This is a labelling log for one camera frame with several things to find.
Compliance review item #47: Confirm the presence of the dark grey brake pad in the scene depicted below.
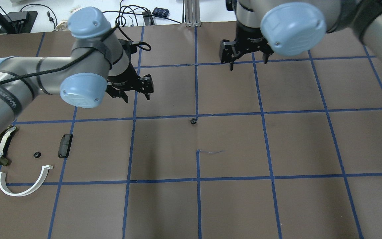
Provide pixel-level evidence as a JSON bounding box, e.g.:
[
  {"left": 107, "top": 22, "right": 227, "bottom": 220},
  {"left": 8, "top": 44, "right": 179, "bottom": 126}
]
[{"left": 58, "top": 134, "right": 73, "bottom": 158}]

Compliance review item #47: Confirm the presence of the aluminium frame post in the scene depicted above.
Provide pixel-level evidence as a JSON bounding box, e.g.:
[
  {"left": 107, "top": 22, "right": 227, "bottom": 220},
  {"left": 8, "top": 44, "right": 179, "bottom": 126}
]
[{"left": 182, "top": 0, "right": 201, "bottom": 27}]

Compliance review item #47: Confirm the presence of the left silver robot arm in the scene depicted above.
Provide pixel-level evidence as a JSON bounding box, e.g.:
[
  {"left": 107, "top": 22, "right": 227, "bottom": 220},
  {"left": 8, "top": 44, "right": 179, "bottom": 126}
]
[{"left": 0, "top": 7, "right": 154, "bottom": 133}]

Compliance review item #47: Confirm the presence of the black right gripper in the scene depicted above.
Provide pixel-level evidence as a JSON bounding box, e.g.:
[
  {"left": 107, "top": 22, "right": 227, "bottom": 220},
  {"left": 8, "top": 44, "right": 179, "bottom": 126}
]
[{"left": 220, "top": 25, "right": 274, "bottom": 71}]

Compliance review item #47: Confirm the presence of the white curved plastic part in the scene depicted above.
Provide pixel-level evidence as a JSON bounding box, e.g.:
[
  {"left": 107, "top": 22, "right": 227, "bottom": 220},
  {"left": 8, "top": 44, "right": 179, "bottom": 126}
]
[{"left": 0, "top": 165, "right": 54, "bottom": 197}]

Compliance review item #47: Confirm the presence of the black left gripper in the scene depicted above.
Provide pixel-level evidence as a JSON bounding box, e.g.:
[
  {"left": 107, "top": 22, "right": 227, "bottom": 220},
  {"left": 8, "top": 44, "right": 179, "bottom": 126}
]
[{"left": 106, "top": 68, "right": 154, "bottom": 103}]

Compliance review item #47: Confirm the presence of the green curved brake shoe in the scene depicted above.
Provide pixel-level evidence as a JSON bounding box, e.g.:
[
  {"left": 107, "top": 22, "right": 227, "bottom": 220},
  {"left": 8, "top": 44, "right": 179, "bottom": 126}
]
[{"left": 0, "top": 125, "right": 17, "bottom": 166}]

